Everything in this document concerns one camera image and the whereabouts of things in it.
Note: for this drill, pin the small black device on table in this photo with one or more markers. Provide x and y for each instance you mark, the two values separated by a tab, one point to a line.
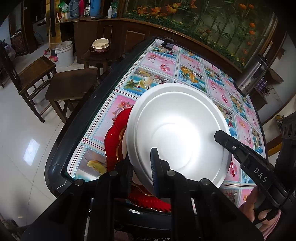
168	43

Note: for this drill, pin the dark wooden stool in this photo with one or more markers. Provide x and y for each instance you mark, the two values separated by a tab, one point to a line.
69	86

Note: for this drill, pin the blue container on counter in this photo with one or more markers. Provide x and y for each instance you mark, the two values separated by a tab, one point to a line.
95	6

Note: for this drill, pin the stainless steel thermos kettle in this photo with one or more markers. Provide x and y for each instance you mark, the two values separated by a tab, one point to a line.
251	75

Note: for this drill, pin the wooden chair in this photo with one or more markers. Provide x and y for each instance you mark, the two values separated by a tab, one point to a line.
32	80

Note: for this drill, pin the colourful pink patterned tablecloth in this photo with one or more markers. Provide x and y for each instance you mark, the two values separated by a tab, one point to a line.
156	66

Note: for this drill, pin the white plastic bucket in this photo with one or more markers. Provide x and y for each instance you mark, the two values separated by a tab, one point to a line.
64	52

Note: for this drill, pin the flower mural panel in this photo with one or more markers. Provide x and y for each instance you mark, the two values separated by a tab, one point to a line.
233	28

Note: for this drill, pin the large red scalloped plate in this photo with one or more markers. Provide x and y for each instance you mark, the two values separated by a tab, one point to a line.
113	144

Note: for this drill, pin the stacked bowls on side table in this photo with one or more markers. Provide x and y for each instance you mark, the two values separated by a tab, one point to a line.
100	45

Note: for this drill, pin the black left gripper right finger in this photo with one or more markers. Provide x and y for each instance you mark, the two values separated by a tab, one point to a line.
199	210

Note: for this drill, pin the white foam bowl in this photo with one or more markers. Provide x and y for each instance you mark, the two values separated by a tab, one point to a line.
180	122

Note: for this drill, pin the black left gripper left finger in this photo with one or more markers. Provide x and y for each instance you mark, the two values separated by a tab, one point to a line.
87	210

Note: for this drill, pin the small dark side table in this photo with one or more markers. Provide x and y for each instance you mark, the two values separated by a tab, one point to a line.
101	60

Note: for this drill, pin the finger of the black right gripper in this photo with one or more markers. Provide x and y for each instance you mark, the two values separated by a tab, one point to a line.
254	165

